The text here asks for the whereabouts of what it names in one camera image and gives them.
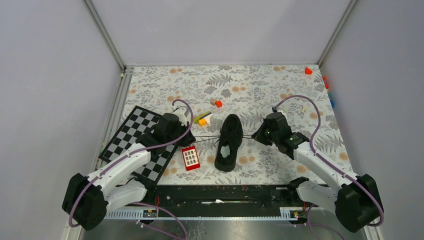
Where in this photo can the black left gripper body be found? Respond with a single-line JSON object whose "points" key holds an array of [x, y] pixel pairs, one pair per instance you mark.
{"points": [[180, 131]]}

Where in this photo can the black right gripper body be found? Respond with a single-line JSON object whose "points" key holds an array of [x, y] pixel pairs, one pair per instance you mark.
{"points": [[265, 136]]}

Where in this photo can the black shoelace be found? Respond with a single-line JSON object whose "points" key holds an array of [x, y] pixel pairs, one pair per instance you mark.
{"points": [[199, 139]]}

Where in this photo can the black sneaker shoe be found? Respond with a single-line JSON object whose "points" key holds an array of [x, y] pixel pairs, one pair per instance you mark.
{"points": [[231, 135]]}

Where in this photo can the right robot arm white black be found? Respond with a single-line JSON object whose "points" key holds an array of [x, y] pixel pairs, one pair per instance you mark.
{"points": [[354, 199]]}

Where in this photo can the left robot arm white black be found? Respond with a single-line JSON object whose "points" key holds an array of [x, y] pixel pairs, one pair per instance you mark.
{"points": [[89, 198]]}

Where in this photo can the multicolour toy brick stack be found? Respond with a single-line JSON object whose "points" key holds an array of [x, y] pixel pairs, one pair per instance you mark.
{"points": [[203, 119]]}

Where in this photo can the red toy calculator block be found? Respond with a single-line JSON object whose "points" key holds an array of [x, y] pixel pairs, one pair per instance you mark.
{"points": [[190, 158]]}

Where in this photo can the floral patterned table mat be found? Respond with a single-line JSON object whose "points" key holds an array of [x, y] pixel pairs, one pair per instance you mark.
{"points": [[250, 92]]}

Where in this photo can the small red cube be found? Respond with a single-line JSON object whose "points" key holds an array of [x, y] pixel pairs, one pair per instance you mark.
{"points": [[218, 103]]}

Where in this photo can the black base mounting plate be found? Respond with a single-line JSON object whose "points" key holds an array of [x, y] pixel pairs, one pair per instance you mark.
{"points": [[256, 196]]}

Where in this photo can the red triangular block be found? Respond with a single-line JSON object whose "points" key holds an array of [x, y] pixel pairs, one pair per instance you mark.
{"points": [[308, 71]]}

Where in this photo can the orange red toy piece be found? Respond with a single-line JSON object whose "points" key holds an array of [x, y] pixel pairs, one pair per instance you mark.
{"points": [[326, 84]]}

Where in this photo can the grey slotted cable duct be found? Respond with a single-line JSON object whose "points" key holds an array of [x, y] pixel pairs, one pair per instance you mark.
{"points": [[209, 213]]}

